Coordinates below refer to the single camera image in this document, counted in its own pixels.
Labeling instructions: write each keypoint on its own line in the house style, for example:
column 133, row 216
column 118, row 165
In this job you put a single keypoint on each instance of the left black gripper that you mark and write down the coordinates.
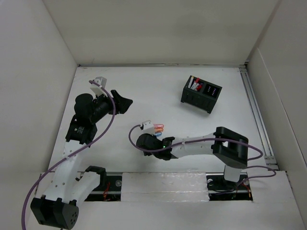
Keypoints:
column 122, row 103

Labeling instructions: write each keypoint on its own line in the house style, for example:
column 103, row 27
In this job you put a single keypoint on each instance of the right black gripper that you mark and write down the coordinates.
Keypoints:
column 153, row 136

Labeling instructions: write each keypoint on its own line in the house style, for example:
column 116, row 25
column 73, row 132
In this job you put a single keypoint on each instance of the yellow capped marker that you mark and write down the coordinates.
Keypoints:
column 190, row 81

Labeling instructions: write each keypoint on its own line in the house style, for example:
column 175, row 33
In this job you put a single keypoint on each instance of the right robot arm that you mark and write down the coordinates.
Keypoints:
column 225, row 144

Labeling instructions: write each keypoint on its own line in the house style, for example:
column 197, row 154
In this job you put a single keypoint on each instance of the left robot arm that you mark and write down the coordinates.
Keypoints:
column 58, row 206

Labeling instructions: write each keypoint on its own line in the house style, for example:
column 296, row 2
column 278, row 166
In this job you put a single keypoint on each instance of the orange highlighter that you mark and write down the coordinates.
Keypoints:
column 159, row 130

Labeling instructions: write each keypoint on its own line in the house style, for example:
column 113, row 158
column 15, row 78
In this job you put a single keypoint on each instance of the pink highlighter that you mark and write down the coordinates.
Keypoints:
column 158, row 126

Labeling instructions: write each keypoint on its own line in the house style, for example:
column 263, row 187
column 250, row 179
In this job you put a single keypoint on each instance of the black slatted pen holder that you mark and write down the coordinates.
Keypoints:
column 205, row 98

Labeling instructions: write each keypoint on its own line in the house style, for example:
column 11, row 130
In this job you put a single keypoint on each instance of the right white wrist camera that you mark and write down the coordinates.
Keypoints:
column 148, row 127

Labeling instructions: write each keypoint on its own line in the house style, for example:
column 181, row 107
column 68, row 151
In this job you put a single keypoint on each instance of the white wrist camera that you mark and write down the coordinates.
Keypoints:
column 100, row 82
column 148, row 127

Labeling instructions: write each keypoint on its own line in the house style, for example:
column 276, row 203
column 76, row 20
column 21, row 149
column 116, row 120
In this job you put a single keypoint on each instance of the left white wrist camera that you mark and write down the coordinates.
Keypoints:
column 100, row 82

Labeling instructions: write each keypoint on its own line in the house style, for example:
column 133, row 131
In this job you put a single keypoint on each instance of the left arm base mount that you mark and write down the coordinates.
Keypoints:
column 110, row 191

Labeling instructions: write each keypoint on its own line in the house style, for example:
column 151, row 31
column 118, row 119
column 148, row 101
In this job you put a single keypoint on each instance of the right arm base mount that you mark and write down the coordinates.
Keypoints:
column 220, row 189

